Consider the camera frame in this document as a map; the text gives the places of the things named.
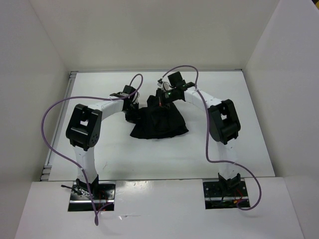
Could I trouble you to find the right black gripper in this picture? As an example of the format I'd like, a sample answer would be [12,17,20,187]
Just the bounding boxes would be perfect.
[149,88,178,114]

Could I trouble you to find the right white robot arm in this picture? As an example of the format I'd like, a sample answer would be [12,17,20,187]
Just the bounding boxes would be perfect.
[156,82,241,196]

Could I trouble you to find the metal base plate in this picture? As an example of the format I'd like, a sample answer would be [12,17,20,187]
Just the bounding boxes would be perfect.
[202,180,251,210]
[68,182,116,212]

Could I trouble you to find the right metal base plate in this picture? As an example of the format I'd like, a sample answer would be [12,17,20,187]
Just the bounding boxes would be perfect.
[202,180,251,210]

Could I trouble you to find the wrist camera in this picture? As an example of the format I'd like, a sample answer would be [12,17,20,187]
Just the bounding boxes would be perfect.
[167,71,185,88]
[122,85,136,96]

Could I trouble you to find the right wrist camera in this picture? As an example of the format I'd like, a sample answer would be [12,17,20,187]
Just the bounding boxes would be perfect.
[167,71,185,88]

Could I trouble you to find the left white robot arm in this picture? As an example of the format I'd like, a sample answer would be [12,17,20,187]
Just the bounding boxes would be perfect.
[66,93,139,199]

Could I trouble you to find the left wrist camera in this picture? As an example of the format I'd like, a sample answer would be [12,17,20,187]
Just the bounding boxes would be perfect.
[122,85,136,96]

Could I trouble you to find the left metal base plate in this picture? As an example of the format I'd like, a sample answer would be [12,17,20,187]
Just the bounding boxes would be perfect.
[68,182,116,212]

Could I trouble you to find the black skirt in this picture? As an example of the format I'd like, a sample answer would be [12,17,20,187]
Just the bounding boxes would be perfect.
[125,95,188,139]

